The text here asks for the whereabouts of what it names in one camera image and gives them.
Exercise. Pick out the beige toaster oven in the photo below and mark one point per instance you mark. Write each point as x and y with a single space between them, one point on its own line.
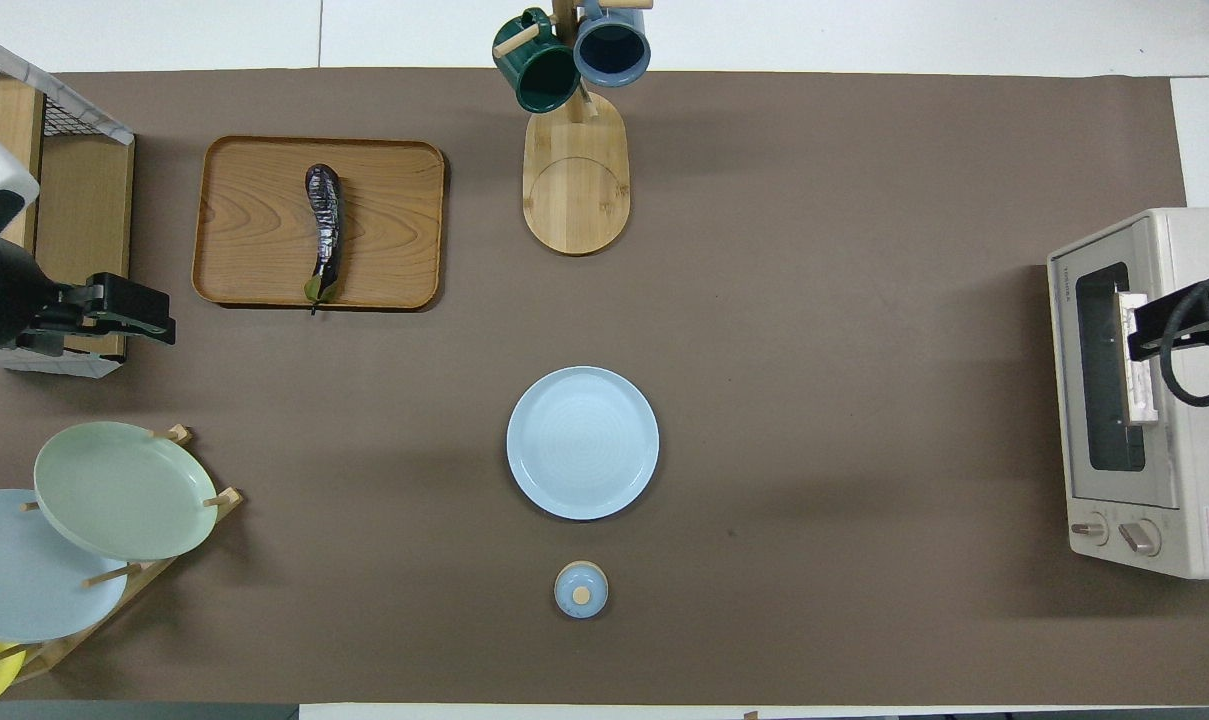
1194 250

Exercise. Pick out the dark green mug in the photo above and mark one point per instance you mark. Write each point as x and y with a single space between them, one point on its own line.
544 85

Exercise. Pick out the rectangular wooden tray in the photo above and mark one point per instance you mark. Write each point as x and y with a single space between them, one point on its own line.
254 220

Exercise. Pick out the pale blue racked plate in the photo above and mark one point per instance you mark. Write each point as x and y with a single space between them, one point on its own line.
14 590

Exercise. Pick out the wooden plate rack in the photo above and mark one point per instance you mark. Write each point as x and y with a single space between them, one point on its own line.
229 498

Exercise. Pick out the grey patterned cloth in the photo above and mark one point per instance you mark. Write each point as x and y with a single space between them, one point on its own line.
84 115

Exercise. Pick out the brown table mat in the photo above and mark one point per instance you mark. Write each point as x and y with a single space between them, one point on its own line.
814 400

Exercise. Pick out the blue mug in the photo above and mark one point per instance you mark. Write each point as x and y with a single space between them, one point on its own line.
612 78

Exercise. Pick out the dark purple eggplant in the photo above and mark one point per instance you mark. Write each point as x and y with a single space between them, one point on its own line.
324 215

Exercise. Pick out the wooden mug tree stand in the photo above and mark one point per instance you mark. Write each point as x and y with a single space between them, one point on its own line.
576 190

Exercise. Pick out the pale green plate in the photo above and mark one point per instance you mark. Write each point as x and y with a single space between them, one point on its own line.
124 490

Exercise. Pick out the light blue round plate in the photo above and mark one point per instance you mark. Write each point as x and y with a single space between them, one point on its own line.
584 445

